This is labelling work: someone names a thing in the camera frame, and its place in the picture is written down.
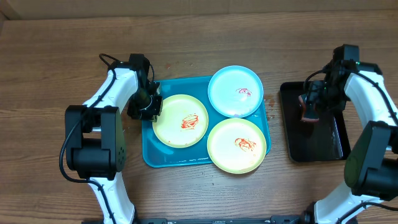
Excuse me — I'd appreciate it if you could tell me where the red and green sponge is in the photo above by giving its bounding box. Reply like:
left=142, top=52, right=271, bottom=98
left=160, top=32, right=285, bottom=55
left=298, top=94, right=319, bottom=123

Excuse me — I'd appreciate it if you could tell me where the green-rimmed plate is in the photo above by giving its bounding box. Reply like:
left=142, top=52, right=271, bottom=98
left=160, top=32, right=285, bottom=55
left=152, top=94, right=209, bottom=148
left=207, top=118, right=268, bottom=174

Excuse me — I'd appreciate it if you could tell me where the blue-rimmed plate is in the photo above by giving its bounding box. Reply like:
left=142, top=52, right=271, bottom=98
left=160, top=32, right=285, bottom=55
left=208, top=65, right=264, bottom=118

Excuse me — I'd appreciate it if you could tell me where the green-rimmed plate front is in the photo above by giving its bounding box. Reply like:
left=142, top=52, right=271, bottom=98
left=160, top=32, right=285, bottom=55
left=207, top=118, right=268, bottom=174

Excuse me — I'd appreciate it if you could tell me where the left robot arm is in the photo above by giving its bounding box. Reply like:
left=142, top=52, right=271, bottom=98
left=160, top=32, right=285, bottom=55
left=58, top=54, right=162, bottom=223

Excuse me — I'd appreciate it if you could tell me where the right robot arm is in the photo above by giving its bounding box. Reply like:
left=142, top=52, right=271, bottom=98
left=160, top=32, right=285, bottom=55
left=298, top=44, right=397, bottom=223

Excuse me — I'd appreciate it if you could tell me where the black plastic tray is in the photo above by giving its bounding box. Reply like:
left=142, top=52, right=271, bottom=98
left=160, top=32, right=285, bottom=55
left=279, top=82, right=351, bottom=162

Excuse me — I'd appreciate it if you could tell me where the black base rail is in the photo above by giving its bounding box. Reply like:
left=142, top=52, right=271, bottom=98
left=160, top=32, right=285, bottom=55
left=81, top=214, right=308, bottom=224

